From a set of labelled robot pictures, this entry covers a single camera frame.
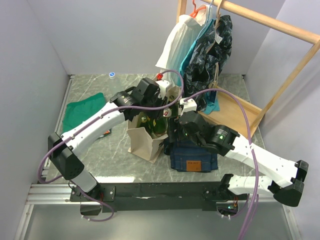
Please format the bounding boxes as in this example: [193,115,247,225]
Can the dark patterned shirt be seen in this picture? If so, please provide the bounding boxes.
[179,15,233,98]

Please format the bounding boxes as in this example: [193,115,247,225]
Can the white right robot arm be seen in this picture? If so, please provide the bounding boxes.
[167,111,309,207]

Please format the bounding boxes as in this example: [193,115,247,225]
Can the beige canvas tote bag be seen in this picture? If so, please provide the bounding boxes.
[127,112,168,164]

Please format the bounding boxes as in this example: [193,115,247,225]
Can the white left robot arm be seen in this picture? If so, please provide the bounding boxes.
[48,77,172,201]

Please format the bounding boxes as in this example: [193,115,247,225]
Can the white pleated garment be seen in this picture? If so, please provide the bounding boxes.
[155,13,206,71]

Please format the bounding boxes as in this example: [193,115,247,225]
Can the teal garment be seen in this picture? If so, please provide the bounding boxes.
[178,19,221,116]

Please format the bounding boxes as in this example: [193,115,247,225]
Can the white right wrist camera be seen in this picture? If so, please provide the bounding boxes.
[178,98,197,116]

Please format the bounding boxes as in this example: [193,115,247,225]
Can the folded blue jeans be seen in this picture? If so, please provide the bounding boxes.
[167,140,218,173]

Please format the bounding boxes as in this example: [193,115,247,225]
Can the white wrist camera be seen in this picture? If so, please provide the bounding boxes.
[178,98,197,116]
[156,79,172,99]

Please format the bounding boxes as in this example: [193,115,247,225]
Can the blue clothes hanger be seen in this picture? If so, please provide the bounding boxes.
[196,0,214,40]

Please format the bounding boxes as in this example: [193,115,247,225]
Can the black base bar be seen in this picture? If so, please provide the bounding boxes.
[69,182,241,216]

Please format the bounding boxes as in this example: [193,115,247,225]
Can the silver can red tab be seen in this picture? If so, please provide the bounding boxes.
[163,108,172,118]

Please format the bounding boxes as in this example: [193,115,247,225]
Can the wooden clothes hanger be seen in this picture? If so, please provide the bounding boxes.
[214,0,224,31]

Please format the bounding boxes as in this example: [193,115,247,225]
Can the clear bottle blue cap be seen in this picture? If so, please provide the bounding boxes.
[108,72,122,97]

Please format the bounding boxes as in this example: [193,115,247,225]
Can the wooden clothes rack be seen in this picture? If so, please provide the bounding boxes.
[176,0,320,141]

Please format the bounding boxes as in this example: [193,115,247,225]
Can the orange clothes hanger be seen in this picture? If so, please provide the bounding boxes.
[189,0,207,18]

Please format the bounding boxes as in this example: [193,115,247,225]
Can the green t-shirt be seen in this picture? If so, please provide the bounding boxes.
[62,92,107,133]

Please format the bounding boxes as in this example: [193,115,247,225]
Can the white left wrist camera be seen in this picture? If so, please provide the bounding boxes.
[156,79,172,99]

